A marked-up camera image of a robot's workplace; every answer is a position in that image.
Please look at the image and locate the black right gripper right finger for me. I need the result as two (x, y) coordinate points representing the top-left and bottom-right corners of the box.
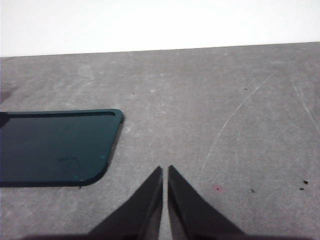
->
(167, 164), (247, 240)

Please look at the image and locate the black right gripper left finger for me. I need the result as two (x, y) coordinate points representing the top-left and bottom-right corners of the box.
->
(86, 165), (164, 240)

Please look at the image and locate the dark rectangular tray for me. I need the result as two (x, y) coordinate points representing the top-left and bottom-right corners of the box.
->
(0, 108), (124, 188)

